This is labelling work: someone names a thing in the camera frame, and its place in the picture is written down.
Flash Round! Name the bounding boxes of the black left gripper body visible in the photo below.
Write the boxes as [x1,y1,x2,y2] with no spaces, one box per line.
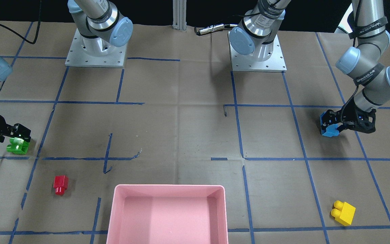
[342,102,376,134]

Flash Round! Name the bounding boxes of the blue toy block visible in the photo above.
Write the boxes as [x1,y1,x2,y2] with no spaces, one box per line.
[319,110,340,138]

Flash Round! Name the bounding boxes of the green toy block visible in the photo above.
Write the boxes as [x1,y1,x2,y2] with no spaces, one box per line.
[6,138,29,155]

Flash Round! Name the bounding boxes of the red toy block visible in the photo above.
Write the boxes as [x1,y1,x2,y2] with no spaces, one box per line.
[53,176,69,196]

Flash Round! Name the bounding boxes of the yellow toy block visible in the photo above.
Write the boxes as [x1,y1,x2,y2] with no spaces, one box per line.
[330,200,356,226]

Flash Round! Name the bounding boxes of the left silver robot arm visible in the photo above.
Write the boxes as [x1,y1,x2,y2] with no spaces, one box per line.
[229,0,390,137]

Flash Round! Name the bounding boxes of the pink plastic box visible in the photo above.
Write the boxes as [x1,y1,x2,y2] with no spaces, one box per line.
[106,184,229,244]

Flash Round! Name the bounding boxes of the brown paper table cover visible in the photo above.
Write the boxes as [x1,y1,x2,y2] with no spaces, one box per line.
[0,23,390,244]

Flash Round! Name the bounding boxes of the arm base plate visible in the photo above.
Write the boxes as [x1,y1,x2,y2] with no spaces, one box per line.
[230,36,287,72]
[65,29,128,68]

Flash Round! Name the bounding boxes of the aluminium frame post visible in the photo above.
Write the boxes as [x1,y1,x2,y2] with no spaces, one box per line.
[172,0,187,32]

